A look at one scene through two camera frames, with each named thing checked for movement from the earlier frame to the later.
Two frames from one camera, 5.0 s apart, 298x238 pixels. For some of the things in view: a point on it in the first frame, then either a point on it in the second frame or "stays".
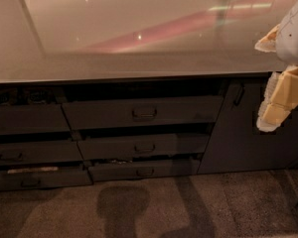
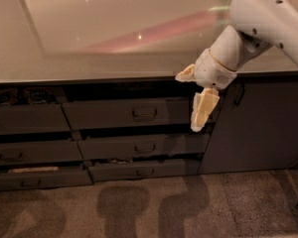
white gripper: [294, 39] -> [211, 71]
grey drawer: [136, 113] stays
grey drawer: [114, 145] stays
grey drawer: [67, 151] stays
